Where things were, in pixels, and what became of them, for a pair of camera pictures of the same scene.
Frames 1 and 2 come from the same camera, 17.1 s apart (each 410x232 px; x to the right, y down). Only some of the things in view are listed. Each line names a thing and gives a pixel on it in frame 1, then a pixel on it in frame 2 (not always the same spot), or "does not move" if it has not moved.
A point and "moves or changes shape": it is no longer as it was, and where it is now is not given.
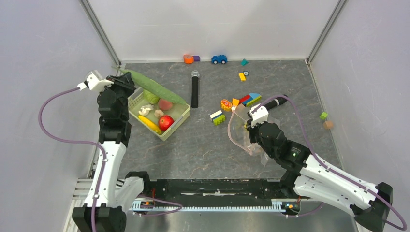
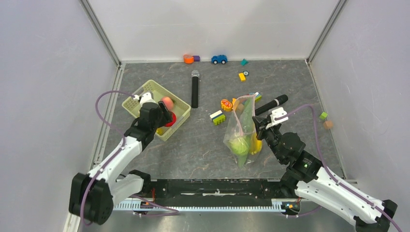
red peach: x=165 y=105 does not move
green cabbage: x=150 y=98 moves or changes shape
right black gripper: x=251 y=129 → x=261 y=123
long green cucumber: x=151 y=85 → x=246 y=123
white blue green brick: x=217 y=117 does not move
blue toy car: x=222 y=59 does not move
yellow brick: x=242 y=77 does not move
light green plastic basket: x=160 y=117 does not move
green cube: x=323 y=115 does not move
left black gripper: x=124 y=81 → x=166 y=116
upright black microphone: x=195 y=89 does not move
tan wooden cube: x=327 y=124 does not move
